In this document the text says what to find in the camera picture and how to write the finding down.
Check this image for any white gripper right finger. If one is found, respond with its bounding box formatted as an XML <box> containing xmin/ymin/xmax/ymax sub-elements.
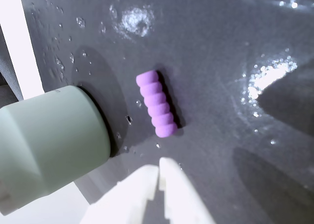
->
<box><xmin>158</xmin><ymin>157</ymin><xmax>217</xmax><ymax>224</ymax></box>

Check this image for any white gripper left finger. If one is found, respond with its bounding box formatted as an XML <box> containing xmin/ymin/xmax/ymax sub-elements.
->
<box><xmin>79</xmin><ymin>165</ymin><xmax>160</xmax><ymax>224</ymax></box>

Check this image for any purple ribbed pen grip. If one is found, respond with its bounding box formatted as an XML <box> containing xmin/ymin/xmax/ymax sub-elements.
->
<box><xmin>135</xmin><ymin>69</ymin><xmax>179</xmax><ymax>138</ymax></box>

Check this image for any pale green cup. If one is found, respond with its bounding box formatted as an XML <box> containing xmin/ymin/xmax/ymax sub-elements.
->
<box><xmin>0</xmin><ymin>84</ymin><xmax>111</xmax><ymax>216</ymax></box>

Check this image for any black table mat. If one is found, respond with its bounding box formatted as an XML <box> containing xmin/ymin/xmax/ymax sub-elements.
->
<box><xmin>18</xmin><ymin>0</ymin><xmax>314</xmax><ymax>224</ymax></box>

